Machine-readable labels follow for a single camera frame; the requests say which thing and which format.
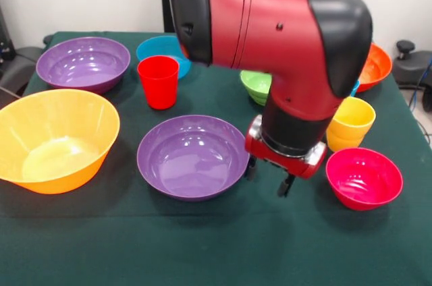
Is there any black wheeled base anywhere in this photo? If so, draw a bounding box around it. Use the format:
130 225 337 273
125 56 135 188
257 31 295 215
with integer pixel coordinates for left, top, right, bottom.
393 40 432 113
0 46 47 98

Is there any yellow cup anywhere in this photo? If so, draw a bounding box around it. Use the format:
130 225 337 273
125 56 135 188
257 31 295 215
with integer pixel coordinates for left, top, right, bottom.
329 96 377 142
325 127 366 152

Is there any green bowl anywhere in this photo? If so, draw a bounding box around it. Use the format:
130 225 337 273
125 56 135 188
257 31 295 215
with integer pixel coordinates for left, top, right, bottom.
240 70 273 107

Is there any blue bowl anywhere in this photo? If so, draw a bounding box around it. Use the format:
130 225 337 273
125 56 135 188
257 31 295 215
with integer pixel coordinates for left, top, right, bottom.
136 35 192 80

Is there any purple bowl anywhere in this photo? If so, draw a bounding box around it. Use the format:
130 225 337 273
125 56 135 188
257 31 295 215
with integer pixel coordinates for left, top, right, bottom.
36 36 132 94
136 114 250 202

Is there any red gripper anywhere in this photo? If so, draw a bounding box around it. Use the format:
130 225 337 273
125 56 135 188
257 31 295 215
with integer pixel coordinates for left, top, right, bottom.
244 114 328 198

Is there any red cup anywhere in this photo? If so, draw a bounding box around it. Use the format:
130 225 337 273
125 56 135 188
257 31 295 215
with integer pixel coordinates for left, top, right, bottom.
136 55 180 111

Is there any blue cable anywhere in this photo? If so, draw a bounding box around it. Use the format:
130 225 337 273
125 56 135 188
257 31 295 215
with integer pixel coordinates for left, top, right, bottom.
408 58 432 111

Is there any dark green tablecloth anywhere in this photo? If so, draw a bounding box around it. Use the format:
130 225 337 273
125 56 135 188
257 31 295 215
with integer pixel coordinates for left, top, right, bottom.
0 31 432 286

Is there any pink bowl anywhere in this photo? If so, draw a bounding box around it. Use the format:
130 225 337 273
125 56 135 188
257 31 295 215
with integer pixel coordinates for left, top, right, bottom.
325 147 404 212

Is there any large yellow bowl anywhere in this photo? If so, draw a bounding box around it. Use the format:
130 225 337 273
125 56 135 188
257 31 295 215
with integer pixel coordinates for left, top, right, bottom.
0 88 121 195

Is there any orange-red bowl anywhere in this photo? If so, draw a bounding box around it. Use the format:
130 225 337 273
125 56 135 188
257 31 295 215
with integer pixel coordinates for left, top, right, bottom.
356 42 393 93

